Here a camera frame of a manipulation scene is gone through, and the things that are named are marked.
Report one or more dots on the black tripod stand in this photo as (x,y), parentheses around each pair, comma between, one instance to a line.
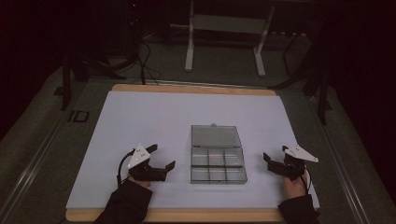
(320,93)

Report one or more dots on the clear plastic compartment box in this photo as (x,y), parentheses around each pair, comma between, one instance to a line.
(218,155)

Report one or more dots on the person's left hand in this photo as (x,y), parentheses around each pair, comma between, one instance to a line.
(140,182)

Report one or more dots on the metal floor rail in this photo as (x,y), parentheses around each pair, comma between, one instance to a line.
(29,174)
(341,168)

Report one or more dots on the wooden table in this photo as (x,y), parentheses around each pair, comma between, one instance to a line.
(186,214)

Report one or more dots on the person's right hand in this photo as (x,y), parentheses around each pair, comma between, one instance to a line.
(293,188)

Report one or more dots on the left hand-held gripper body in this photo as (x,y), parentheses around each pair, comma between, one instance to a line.
(139,157)

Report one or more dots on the white table cover sheet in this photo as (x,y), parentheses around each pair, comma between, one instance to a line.
(174,124)

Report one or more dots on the white metal stand frame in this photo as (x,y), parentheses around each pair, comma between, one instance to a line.
(227,28)

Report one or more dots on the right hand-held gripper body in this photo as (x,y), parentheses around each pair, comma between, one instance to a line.
(292,168)

